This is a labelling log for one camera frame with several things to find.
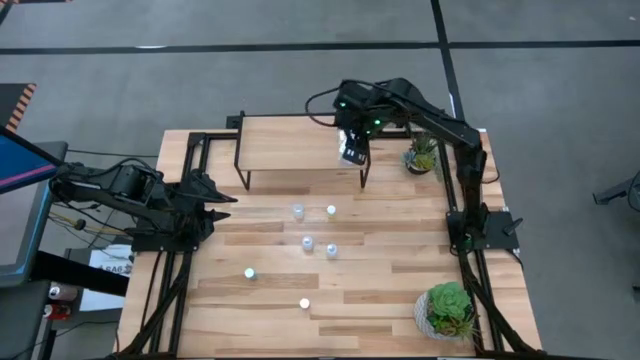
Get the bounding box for white drink can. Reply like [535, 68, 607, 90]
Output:
[48, 283, 79, 302]

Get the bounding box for wooden shelf black metal frame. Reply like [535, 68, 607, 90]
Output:
[233, 109, 372, 191]

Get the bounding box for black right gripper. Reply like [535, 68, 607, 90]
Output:
[333, 79, 386, 139]

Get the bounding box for black orange hazard striped mat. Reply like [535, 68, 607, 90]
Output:
[0, 82, 38, 134]

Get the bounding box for grey panel blue edge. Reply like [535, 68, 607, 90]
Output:
[0, 177, 55, 290]

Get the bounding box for black stand beam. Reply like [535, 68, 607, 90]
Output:
[29, 249, 132, 297]

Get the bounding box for small succulent plant dark pot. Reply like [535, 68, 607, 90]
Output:
[401, 132, 445, 182]

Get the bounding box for white printed paper sheet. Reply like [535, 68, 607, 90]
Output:
[88, 243, 135, 279]

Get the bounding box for black clamp lever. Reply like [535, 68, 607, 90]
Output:
[501, 216, 525, 237]

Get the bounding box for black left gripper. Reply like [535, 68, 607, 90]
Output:
[177, 168, 239, 237]

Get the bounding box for plain white paper sheet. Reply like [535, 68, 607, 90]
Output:
[78, 288, 126, 313]

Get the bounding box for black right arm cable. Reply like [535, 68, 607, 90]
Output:
[304, 87, 344, 129]

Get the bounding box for black aluminium table frame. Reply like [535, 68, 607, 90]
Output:
[117, 127, 544, 360]

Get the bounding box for green succulent white patterned pot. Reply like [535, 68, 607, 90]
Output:
[412, 281, 482, 342]

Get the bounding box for monitor with blue screen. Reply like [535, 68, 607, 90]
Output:
[0, 124, 70, 196]

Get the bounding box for dark grey cabinet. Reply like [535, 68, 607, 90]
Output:
[0, 278, 54, 360]

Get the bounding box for red drink can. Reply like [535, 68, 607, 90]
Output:
[43, 302, 72, 321]

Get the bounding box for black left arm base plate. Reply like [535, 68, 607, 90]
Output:
[130, 232, 202, 254]

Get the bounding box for black floor cable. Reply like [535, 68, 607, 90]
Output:
[66, 147, 160, 159]

